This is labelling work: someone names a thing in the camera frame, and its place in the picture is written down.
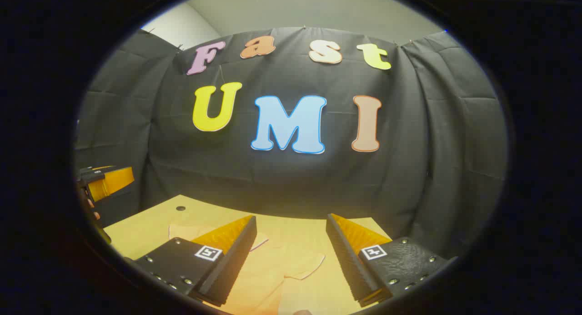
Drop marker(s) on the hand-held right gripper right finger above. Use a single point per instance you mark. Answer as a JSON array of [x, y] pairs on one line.
[[350, 265]]

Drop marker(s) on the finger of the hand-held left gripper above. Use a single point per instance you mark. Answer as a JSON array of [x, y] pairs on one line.
[[113, 181]]

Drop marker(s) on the orange T-shirt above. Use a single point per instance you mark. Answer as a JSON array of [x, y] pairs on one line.
[[273, 269]]

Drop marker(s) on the black backdrop cloth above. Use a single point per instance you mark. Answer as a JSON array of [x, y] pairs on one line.
[[409, 169]]

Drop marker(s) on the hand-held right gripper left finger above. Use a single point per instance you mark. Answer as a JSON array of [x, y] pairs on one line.
[[232, 269]]

